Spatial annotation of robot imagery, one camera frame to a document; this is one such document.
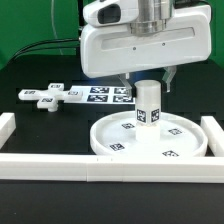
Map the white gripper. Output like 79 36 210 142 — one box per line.
80 3 211 97

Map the white round table top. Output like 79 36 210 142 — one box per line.
90 111 208 159

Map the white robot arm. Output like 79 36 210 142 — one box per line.
80 0 211 83

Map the white marker sheet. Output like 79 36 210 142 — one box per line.
65 86 135 104

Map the white right fence bar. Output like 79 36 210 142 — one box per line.
201 116 224 157

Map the white fence bar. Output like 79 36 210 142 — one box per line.
0 113 16 149
0 153 224 183
201 116 224 157

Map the white cross-shaped table base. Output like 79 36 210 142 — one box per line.
18 83 83 112

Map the white left fence bar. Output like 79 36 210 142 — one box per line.
0 113 16 149

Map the white front fence bar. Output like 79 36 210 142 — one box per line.
0 153 224 183

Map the black cable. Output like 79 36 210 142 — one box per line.
9 45 81 64
13 37 83 61

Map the black vertical cable connector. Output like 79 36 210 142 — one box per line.
77 0 88 35

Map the thin white cable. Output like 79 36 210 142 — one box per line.
50 0 64 56

